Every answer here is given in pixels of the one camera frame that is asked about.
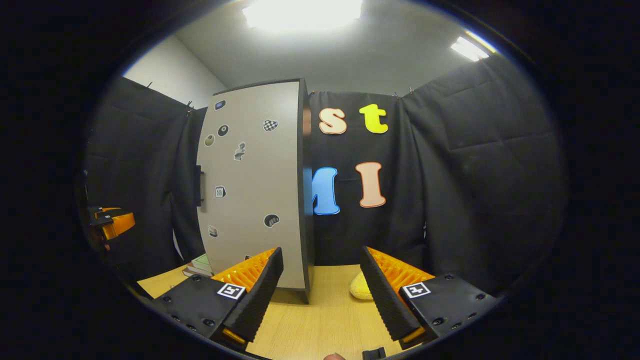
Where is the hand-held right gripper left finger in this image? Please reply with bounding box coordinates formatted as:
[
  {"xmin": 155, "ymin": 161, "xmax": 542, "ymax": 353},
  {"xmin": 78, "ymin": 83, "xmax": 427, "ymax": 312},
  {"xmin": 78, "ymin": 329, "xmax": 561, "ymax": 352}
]
[{"xmin": 150, "ymin": 246, "xmax": 285, "ymax": 351}]

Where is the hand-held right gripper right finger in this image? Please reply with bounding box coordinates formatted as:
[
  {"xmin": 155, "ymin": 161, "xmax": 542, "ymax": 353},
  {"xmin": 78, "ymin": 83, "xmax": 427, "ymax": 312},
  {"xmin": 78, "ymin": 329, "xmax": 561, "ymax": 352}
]
[{"xmin": 360, "ymin": 245, "xmax": 503, "ymax": 351}]

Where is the black cabinet door handle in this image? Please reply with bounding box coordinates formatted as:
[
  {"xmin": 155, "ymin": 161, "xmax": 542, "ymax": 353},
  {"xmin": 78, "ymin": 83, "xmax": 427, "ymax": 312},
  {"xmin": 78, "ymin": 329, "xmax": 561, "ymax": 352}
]
[{"xmin": 194, "ymin": 165, "xmax": 206, "ymax": 207}]

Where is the light grey cabinet door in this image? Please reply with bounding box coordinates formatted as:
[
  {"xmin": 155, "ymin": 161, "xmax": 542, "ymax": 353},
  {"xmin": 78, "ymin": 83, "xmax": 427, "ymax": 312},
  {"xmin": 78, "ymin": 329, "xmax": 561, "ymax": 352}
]
[{"xmin": 196, "ymin": 80, "xmax": 307, "ymax": 291}]

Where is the yellow plush toy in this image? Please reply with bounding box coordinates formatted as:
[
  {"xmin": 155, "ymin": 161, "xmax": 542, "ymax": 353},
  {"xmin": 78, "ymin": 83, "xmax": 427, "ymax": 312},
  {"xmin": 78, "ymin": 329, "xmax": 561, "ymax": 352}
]
[{"xmin": 349, "ymin": 271, "xmax": 375, "ymax": 301}]

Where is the black backdrop cloth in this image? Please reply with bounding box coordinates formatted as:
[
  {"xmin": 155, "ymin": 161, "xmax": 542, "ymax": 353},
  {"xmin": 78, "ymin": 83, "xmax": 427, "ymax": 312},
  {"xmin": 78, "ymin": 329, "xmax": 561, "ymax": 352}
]
[{"xmin": 82, "ymin": 52, "xmax": 566, "ymax": 296}]

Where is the large ceiling light panel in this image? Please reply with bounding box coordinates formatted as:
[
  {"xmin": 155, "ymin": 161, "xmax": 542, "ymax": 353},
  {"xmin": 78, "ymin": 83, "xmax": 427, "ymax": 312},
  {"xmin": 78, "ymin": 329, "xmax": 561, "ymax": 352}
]
[{"xmin": 242, "ymin": 0, "xmax": 364, "ymax": 32}]

